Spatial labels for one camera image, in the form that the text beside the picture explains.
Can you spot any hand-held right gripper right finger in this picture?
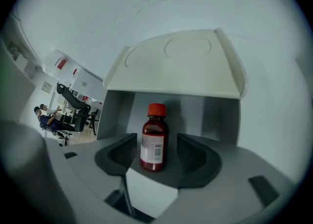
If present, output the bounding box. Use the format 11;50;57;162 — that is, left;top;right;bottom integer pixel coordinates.
176;133;223;188

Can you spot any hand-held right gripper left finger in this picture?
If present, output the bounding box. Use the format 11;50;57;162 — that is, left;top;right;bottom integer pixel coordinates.
94;133;138;176

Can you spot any small brown bottle red cap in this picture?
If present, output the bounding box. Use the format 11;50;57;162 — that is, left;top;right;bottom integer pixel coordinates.
139;103;170;173

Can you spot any black chair with star base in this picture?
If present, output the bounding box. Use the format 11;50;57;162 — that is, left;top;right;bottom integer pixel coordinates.
86;109;100;136

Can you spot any black office chair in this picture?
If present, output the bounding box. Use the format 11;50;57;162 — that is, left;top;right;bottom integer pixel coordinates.
56;83;92;133

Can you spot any clear plastic wrapped bundle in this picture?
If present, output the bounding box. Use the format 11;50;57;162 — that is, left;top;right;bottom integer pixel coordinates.
42;49;83;84

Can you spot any white wall switch panel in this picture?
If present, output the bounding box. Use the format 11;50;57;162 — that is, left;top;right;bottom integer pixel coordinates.
41;81;53;94

